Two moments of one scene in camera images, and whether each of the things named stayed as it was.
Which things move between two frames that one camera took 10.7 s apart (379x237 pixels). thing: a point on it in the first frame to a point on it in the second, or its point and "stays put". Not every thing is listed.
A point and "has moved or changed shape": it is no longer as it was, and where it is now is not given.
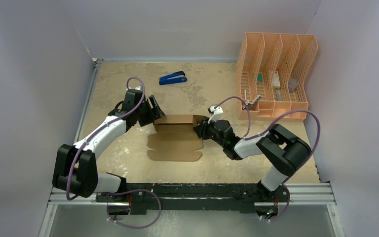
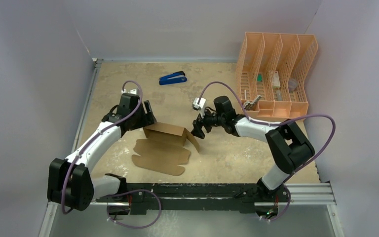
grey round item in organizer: x=292 y=84 stays put
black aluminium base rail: x=153 y=198 stays put
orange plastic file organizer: x=274 y=66 stays put
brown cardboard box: x=175 y=139 has moved or changed shape
